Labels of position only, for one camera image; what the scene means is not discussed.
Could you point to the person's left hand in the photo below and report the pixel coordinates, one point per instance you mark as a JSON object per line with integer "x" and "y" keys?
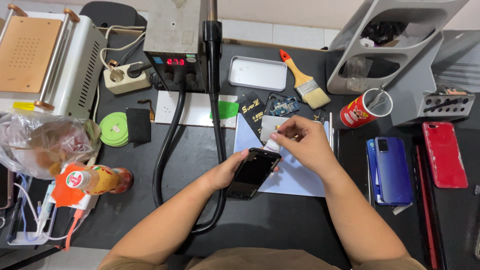
{"x": 225, "y": 172}

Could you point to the person's right hand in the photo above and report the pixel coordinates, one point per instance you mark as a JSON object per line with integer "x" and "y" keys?
{"x": 311, "y": 146}

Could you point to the black phone frame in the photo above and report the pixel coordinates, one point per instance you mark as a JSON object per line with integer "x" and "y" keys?
{"x": 253, "y": 173}

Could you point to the small white glue bottle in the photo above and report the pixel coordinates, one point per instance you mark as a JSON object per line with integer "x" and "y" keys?
{"x": 272, "y": 146}

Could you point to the metal tweezers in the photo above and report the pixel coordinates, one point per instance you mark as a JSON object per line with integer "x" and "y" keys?
{"x": 330, "y": 129}

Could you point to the black phone housing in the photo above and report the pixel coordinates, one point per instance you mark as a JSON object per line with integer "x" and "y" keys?
{"x": 318, "y": 114}

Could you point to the light blue work sheet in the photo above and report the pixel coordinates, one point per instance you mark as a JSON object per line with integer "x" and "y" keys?
{"x": 296, "y": 178}

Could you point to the grey phone battery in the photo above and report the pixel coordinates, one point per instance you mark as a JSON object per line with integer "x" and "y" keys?
{"x": 268, "y": 125}

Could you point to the blue circuit board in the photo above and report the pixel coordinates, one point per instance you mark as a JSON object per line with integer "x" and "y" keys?
{"x": 285, "y": 106}

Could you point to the red can with tools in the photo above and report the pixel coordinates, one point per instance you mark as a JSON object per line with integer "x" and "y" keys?
{"x": 360, "y": 110}

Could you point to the green plastic pick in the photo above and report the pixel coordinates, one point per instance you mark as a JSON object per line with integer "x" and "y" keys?
{"x": 227, "y": 110}

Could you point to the blue phone back cover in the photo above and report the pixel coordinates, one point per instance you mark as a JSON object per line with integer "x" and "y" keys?
{"x": 371, "y": 168}

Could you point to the black and gold packet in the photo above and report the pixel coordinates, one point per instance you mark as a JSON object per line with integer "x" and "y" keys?
{"x": 253, "y": 112}

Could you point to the white tile slab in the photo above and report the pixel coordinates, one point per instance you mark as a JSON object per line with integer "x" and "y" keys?
{"x": 180, "y": 108}

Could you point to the blue phone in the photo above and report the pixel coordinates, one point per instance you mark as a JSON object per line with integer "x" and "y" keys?
{"x": 393, "y": 170}

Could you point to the silver metal tray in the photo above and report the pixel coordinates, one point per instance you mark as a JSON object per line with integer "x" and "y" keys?
{"x": 257, "y": 73}

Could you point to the black rectangular pad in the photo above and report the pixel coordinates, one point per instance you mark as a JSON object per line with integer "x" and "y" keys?
{"x": 138, "y": 125}

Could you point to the stack of green discs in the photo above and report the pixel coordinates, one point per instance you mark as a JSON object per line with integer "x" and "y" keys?
{"x": 112, "y": 129}

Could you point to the grey organiser rack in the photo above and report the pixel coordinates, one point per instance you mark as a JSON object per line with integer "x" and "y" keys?
{"x": 378, "y": 45}

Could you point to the black hot air wand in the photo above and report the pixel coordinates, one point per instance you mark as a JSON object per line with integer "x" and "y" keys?
{"x": 212, "y": 48}

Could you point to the orange drink bottle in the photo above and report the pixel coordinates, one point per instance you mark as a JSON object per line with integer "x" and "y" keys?
{"x": 97, "y": 180}

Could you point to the grey tool holder block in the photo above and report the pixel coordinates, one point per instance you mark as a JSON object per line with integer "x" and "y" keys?
{"x": 431, "y": 101}

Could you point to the red phone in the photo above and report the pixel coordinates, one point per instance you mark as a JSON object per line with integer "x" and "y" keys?
{"x": 444, "y": 153}

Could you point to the black power plug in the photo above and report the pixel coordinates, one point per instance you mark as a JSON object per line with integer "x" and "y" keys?
{"x": 137, "y": 68}

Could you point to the white power socket strip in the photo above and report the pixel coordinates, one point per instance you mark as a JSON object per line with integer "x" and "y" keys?
{"x": 125, "y": 78}

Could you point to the grey hot air station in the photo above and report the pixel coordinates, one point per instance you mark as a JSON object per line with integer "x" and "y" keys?
{"x": 174, "y": 41}

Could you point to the red edged dark tablet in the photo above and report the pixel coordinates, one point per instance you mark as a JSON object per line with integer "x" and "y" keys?
{"x": 435, "y": 225}

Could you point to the clear plastic bag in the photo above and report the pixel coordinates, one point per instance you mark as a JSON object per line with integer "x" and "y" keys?
{"x": 41, "y": 144}

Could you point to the white screen separator machine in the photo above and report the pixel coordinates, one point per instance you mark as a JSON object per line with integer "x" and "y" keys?
{"x": 41, "y": 60}

